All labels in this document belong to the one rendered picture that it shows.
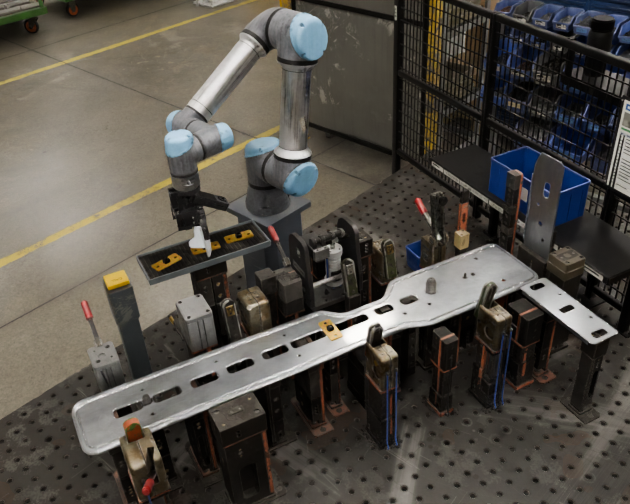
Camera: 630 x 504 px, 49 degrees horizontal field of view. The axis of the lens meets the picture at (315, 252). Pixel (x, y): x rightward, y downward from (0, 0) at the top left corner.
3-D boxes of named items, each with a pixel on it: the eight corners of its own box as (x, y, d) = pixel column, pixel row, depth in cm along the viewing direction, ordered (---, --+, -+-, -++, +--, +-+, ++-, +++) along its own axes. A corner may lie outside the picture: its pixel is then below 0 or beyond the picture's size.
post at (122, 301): (139, 406, 216) (107, 295, 190) (132, 390, 221) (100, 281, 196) (162, 396, 218) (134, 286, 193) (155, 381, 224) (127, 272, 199)
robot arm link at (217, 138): (210, 113, 195) (177, 126, 189) (234, 125, 188) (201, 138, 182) (214, 139, 199) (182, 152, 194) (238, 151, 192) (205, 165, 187)
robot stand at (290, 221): (238, 298, 256) (225, 206, 233) (278, 272, 268) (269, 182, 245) (277, 322, 245) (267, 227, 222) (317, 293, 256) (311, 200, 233)
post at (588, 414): (585, 424, 201) (603, 351, 184) (557, 400, 209) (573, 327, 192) (601, 416, 203) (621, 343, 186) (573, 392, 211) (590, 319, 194)
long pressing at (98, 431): (87, 468, 162) (85, 464, 161) (68, 405, 178) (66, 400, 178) (543, 279, 210) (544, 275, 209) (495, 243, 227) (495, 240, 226)
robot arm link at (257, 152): (268, 165, 235) (264, 128, 227) (294, 178, 226) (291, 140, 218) (239, 178, 228) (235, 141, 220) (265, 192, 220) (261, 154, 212)
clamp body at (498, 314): (484, 416, 206) (496, 327, 185) (460, 390, 214) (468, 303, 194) (509, 404, 209) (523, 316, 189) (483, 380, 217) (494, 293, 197)
